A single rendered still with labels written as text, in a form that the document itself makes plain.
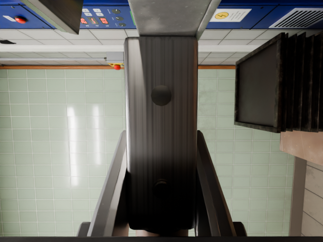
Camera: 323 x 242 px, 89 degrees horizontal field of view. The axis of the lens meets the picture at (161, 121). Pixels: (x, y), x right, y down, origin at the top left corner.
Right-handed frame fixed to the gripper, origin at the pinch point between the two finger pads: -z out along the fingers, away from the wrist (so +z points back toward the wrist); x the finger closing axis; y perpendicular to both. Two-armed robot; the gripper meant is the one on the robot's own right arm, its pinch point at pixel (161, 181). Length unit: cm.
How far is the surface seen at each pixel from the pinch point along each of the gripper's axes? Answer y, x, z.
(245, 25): 4, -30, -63
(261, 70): 15, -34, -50
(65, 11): -3.6, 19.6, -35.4
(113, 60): 26, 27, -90
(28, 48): 18, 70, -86
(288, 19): 1, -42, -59
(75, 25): -0.6, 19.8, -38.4
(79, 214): 142, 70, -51
